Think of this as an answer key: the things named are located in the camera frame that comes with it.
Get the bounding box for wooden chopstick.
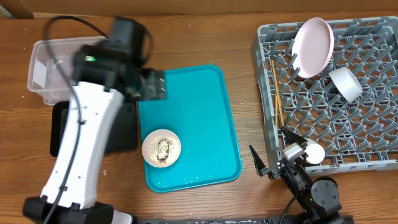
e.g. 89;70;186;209
275;89;279;131
271;60;284;126

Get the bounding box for clear plastic bin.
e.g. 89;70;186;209
27;36;104;106

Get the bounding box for small pink plate with food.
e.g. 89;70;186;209
142;129;182;168

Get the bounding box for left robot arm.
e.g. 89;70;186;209
22;41;243;223

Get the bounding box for teal tray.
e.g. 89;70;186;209
138;64;243;193

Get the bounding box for large pink plate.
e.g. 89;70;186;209
292;17;334;78

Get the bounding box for black bin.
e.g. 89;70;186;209
50;101;138;157

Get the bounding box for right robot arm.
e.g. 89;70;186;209
250;126;347;223

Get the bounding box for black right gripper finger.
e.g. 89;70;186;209
249;145;267;177
280;126;307;149

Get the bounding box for white bowl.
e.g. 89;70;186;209
329;67;363;103

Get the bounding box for white cup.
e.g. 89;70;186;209
304;138;325;165

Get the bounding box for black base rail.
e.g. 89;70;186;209
133;210;355;224

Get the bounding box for grey dish rack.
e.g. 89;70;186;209
251;17;397;175

